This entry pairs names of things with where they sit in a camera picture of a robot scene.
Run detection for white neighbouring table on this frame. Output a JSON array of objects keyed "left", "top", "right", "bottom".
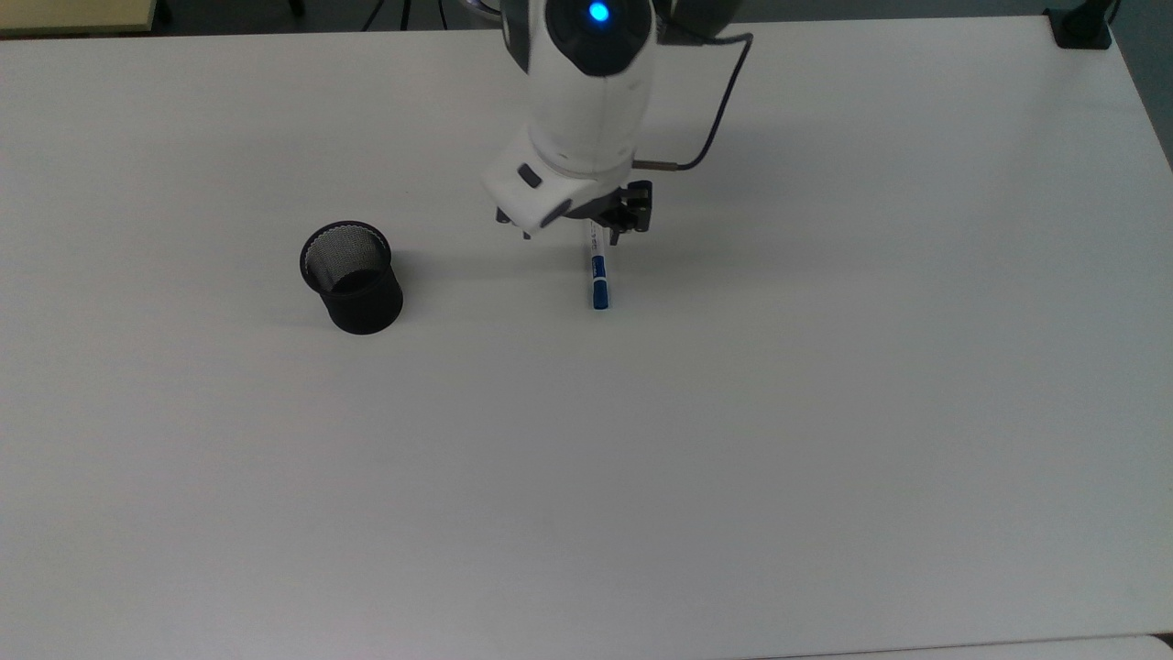
[{"left": 759, "top": 634, "right": 1173, "bottom": 660}]

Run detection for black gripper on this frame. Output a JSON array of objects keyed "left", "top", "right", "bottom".
[{"left": 496, "top": 181, "right": 654, "bottom": 247}]

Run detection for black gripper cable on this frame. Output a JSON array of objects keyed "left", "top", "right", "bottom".
[{"left": 631, "top": 28, "right": 755, "bottom": 173}]

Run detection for white marker with blue cap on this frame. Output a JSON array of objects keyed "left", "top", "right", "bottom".
[{"left": 587, "top": 220, "right": 614, "bottom": 311}]

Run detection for light wooden table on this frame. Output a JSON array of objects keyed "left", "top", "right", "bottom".
[{"left": 0, "top": 0, "right": 159, "bottom": 38}]

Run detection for black clamp mount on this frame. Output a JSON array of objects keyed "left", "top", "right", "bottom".
[{"left": 1044, "top": 0, "right": 1123, "bottom": 50}]

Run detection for black stand legs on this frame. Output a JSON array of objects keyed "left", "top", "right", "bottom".
[{"left": 363, "top": 0, "right": 452, "bottom": 32}]

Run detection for black mesh pen cup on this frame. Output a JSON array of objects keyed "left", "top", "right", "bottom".
[{"left": 300, "top": 220, "right": 405, "bottom": 336}]

